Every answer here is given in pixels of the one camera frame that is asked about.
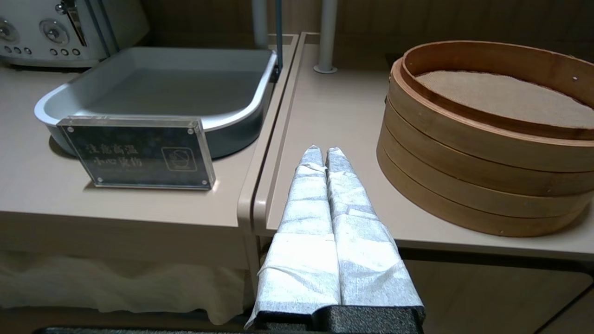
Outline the beige cloth steamer liner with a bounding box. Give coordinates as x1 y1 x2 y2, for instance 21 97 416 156
414 71 594 130

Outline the bamboo steamer basket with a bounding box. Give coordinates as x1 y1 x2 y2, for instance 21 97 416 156
376 135 594 238
383 40 594 198

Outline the beige cabinet front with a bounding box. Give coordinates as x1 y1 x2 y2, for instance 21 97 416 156
399 257 594 334

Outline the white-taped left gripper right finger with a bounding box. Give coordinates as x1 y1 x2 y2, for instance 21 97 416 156
326 147 426 310

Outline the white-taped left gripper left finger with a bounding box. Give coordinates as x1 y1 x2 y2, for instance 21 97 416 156
245 145 342 329

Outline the clear acrylic warning sign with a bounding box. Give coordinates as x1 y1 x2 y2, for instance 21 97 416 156
57 116 217 191

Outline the thick white pole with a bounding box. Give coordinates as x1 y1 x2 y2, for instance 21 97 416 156
313 0 338 74

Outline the cream toaster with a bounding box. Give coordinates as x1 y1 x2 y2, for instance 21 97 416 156
0 0 150 69

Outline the white cloth skirt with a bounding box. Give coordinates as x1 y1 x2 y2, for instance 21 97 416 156
0 250 256 325

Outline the white-lined grey rack tray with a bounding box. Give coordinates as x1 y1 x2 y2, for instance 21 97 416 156
34 46 279 161

